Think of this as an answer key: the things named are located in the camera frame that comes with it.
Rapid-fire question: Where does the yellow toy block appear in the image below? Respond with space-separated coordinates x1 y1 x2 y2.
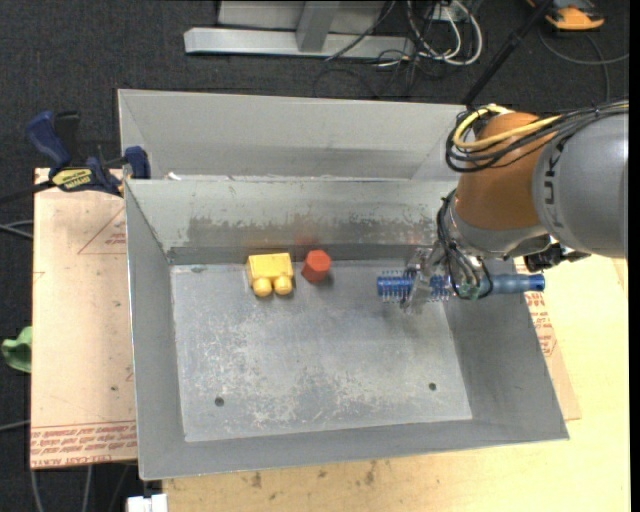
245 252 296 298

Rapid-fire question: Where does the black cylinder on white bracket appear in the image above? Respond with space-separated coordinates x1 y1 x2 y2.
522 243 592 272

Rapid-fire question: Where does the grey metal bin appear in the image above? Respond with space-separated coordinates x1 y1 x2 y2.
117 88 571 482

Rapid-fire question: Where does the blue hairbrush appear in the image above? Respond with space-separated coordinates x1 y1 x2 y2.
375 269 547 304

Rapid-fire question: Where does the brown cardboard board, red print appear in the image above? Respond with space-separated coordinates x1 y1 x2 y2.
29 167 584 471

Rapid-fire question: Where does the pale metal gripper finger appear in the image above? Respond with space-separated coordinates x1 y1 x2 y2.
405 264 433 292
400 287 431 315

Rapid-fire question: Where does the red hexagonal block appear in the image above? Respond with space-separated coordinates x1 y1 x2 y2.
300 249 333 284

